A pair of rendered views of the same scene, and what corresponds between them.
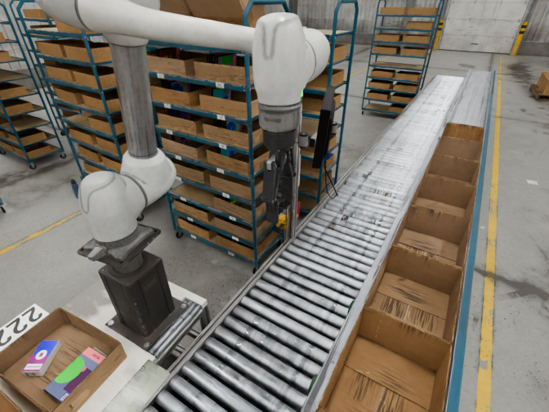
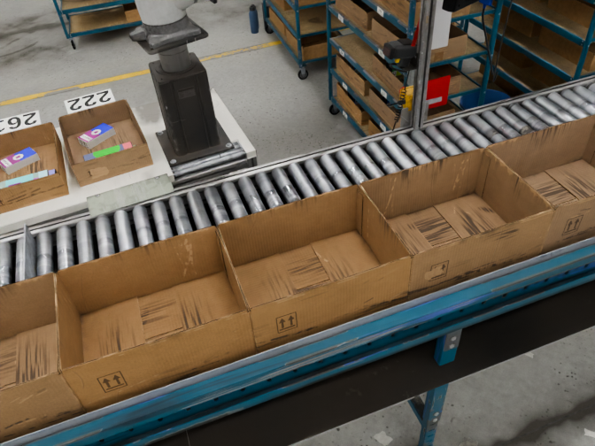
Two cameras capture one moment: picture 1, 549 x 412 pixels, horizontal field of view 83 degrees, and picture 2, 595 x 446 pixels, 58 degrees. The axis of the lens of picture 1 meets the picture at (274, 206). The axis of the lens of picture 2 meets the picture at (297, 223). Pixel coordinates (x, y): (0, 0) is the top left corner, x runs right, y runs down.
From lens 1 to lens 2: 0.95 m
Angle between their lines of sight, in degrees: 33
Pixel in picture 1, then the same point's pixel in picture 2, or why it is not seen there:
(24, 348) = (88, 123)
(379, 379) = (330, 271)
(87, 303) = (155, 111)
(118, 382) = (134, 178)
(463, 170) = not seen: outside the picture
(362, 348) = (345, 242)
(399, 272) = (488, 198)
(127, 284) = (159, 80)
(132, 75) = not seen: outside the picture
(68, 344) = (119, 135)
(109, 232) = (147, 12)
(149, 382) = (154, 188)
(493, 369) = not seen: outside the picture
